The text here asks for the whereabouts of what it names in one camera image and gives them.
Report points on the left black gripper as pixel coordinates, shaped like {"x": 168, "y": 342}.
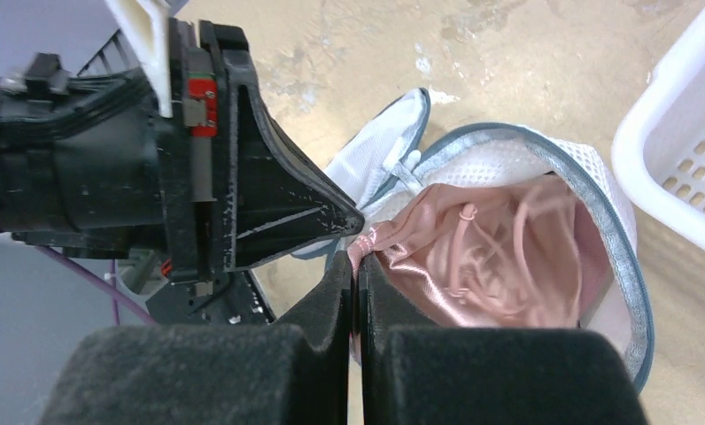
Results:
{"x": 90, "y": 166}

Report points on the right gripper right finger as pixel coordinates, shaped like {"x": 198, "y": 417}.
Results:
{"x": 417, "y": 372}

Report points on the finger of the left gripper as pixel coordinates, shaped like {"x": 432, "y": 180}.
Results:
{"x": 272, "y": 199}

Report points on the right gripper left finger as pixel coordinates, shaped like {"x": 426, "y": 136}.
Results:
{"x": 293, "y": 371}

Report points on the white mesh laundry bag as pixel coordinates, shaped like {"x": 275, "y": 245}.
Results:
{"x": 382, "y": 170}

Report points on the pink bra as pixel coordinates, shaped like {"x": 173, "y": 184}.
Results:
{"x": 526, "y": 255}

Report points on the white plastic basket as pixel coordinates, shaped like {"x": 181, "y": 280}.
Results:
{"x": 658, "y": 154}

